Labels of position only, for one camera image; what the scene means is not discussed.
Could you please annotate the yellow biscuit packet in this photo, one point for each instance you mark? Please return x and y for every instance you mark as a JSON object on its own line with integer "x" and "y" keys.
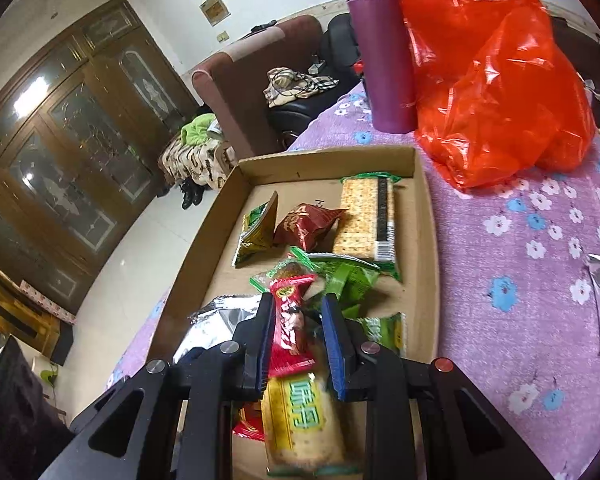
{"x": 300, "y": 425}

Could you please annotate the black sofa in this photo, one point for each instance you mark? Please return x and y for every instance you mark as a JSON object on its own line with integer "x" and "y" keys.
{"x": 580, "y": 45}

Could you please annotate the small framed certificate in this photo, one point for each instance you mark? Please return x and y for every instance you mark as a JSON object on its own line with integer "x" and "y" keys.
{"x": 214, "y": 8}

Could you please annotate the brown armchair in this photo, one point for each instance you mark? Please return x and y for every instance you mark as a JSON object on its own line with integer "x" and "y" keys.
{"x": 240, "y": 85}

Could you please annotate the low wooden cabinet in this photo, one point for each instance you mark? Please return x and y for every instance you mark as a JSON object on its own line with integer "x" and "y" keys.
{"x": 15, "y": 310}

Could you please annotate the dark cloth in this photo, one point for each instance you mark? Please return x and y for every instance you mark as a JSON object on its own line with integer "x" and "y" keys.
{"x": 15, "y": 420}

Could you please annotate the wooden wardrobe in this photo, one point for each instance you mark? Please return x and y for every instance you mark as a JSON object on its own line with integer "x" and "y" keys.
{"x": 80, "y": 150}

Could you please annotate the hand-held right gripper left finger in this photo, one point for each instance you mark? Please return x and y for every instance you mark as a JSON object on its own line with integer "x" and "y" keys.
{"x": 261, "y": 345}

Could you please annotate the green cloth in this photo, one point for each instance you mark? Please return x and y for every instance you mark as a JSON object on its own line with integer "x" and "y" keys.
{"x": 197, "y": 130}

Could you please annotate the red snack packet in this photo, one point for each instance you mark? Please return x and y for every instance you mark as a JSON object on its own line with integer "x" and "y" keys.
{"x": 292, "y": 330}
{"x": 247, "y": 425}

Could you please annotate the black speaker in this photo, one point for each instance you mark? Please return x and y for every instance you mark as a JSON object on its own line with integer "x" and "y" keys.
{"x": 61, "y": 345}

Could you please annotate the plaid cloth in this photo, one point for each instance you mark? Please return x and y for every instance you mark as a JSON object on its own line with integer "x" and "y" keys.
{"x": 300, "y": 87}

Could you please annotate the cardboard box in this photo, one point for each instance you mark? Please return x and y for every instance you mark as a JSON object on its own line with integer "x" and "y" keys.
{"x": 230, "y": 280}

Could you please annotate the red plastic bag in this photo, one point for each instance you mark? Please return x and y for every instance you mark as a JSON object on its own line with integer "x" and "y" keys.
{"x": 495, "y": 85}

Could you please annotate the black boots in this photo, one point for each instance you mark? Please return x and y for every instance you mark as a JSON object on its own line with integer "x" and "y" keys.
{"x": 190, "y": 195}

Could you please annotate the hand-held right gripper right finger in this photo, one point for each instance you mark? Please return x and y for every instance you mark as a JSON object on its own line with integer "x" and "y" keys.
{"x": 335, "y": 350}

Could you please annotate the patterned blanket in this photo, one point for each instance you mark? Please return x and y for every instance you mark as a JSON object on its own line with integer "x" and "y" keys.
{"x": 195, "y": 160}

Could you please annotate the black backpack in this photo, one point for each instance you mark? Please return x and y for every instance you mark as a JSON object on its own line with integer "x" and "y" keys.
{"x": 340, "y": 50}

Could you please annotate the maroon snack packet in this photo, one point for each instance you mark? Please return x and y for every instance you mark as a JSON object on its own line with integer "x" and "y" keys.
{"x": 305, "y": 225}

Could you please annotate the purple thermos bottle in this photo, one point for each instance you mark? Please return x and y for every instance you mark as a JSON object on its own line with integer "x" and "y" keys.
{"x": 385, "y": 50}

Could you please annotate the green-edged clear snack packet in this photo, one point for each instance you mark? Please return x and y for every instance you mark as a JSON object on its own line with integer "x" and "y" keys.
{"x": 280, "y": 272}

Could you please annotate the green and brown snack packet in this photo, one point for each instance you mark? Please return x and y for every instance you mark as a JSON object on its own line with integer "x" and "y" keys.
{"x": 255, "y": 235}

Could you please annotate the cracker packet with green trim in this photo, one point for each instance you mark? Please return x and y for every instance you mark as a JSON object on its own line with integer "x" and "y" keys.
{"x": 365, "y": 220}

